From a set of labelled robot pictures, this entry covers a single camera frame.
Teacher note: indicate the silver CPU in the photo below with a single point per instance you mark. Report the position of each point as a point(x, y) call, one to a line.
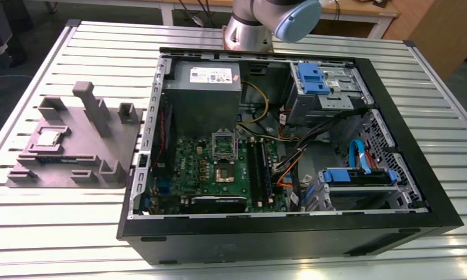
point(48, 139)

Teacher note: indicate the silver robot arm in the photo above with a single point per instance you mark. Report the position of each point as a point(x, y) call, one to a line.
point(249, 35)

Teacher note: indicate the CPU socket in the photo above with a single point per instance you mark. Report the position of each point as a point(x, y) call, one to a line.
point(226, 175)

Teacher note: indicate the thin locking lever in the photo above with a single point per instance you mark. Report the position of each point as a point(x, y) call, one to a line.
point(238, 148)

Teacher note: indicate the black RAM slot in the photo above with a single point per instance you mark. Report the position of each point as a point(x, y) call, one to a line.
point(253, 172)

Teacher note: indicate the grey power supply unit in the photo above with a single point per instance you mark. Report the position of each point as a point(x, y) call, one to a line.
point(202, 111)

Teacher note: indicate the installed RAM stick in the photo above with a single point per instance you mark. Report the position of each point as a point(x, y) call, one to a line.
point(265, 172)

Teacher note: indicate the green motherboard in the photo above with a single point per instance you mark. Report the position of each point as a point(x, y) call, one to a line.
point(191, 181)

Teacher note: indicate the black graphics card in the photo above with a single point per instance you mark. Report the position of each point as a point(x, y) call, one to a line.
point(218, 204)

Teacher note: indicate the silver drive bay cage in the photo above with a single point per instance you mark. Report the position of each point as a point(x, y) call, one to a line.
point(336, 106)

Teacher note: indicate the blue drive carrier latch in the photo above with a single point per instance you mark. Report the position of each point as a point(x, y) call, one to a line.
point(309, 78)

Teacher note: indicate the hard disk in blue carrier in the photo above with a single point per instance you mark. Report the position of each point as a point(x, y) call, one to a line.
point(362, 178)

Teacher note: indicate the black PC case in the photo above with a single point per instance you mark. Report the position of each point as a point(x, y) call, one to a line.
point(257, 242)

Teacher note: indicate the grey parts rack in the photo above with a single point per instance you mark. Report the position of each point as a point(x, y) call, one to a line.
point(82, 146)

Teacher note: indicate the silver disk bay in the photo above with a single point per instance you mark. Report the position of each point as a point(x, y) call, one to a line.
point(374, 189)

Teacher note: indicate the loose RAM stick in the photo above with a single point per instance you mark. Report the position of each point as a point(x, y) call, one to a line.
point(58, 160)

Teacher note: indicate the wooden desk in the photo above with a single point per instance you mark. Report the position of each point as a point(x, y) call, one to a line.
point(358, 11)

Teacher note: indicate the wooden cabinet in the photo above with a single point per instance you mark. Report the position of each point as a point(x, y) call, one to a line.
point(444, 29)

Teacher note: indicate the black equipment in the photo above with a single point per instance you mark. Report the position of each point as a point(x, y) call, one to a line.
point(4, 43)

